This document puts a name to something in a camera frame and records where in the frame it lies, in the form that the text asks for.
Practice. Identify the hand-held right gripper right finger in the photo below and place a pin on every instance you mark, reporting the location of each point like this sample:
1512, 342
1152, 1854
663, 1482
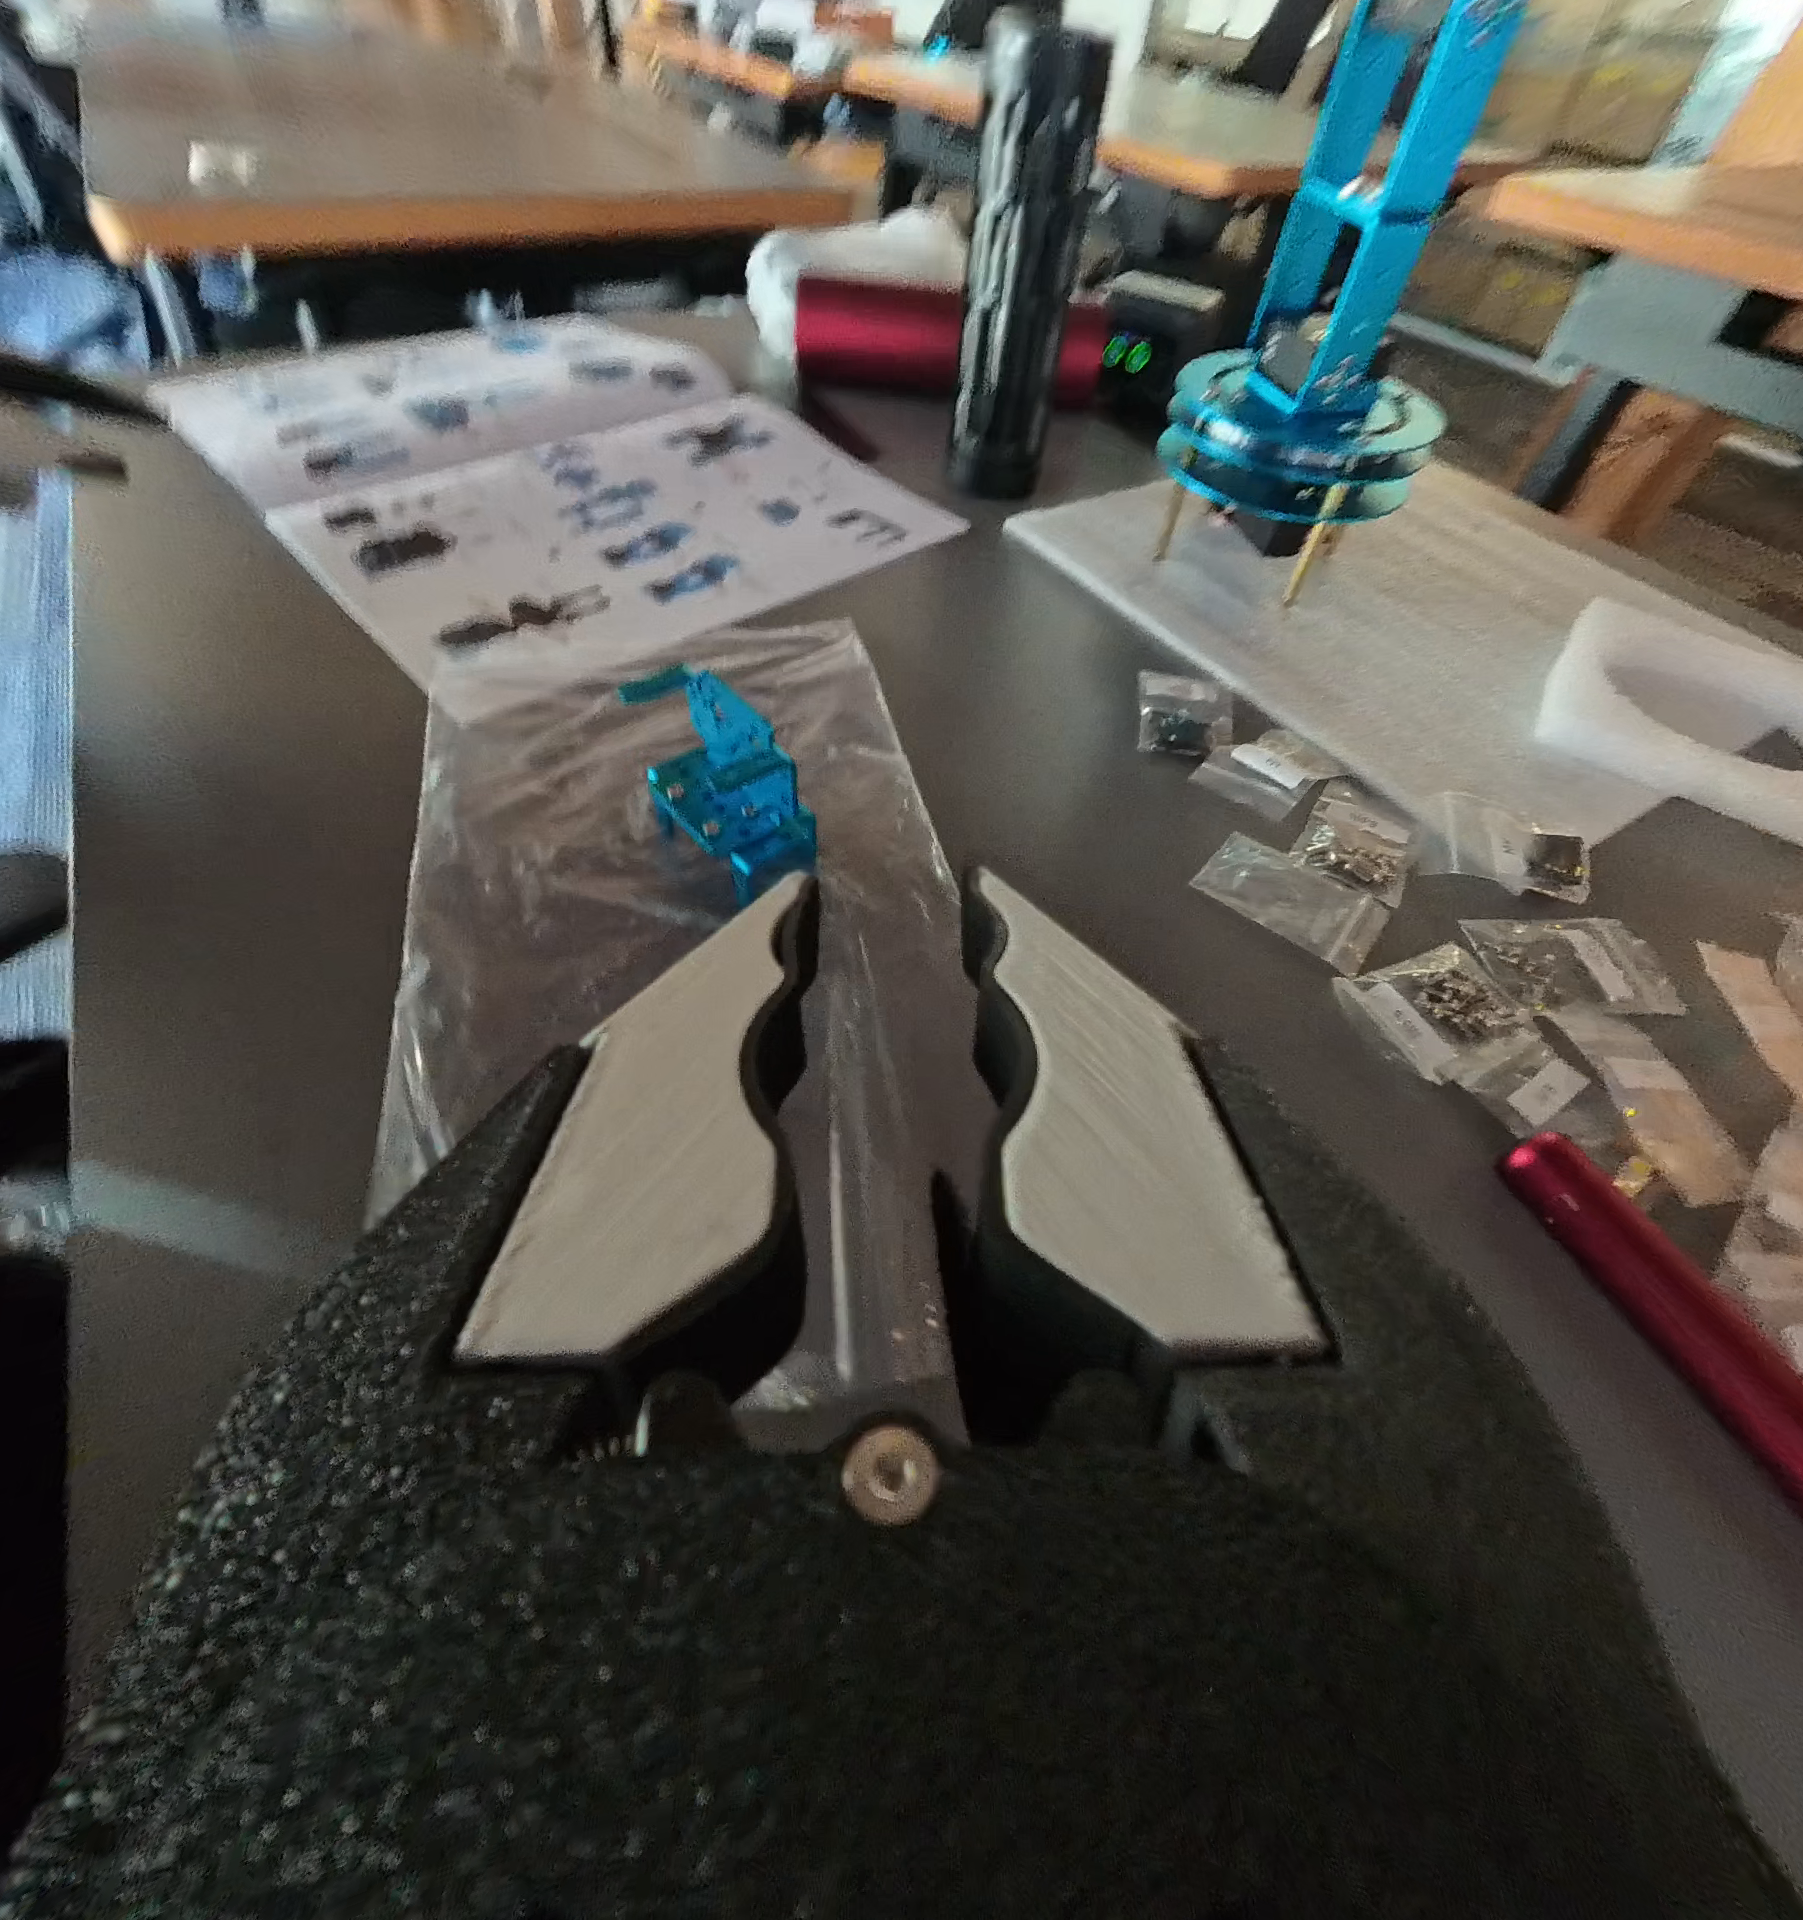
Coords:
1155, 1202

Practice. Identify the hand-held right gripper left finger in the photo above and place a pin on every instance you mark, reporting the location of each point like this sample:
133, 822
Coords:
632, 1202

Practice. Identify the blue metal bracket assembly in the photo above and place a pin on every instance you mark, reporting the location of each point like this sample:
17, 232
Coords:
737, 794

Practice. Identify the pile of small screw bags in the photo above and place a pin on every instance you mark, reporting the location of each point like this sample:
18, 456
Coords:
1440, 1005

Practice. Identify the clear plastic bag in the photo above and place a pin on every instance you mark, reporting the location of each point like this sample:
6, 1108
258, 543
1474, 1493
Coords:
543, 841

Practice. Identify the white foam sheet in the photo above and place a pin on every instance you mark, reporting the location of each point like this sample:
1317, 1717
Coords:
1440, 632

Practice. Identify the brass rod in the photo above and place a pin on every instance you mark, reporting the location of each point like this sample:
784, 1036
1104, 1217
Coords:
1306, 569
1169, 524

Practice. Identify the white foam strip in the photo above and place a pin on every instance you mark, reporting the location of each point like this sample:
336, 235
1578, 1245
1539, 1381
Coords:
1591, 706

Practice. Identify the open instruction manual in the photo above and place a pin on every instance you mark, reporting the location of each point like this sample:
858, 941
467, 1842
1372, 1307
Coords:
902, 524

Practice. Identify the black device with green lights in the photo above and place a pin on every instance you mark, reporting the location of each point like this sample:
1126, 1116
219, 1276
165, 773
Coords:
1155, 322

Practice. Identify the dark red case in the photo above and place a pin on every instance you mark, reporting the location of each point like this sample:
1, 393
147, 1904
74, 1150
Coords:
886, 339

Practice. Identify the white plastic wrap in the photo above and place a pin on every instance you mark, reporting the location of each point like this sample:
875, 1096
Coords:
843, 248

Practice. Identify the black tumbler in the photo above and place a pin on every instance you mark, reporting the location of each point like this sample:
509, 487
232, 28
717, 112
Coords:
1030, 225

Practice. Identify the wooden table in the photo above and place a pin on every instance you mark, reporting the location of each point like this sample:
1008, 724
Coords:
467, 166
1667, 225
1216, 152

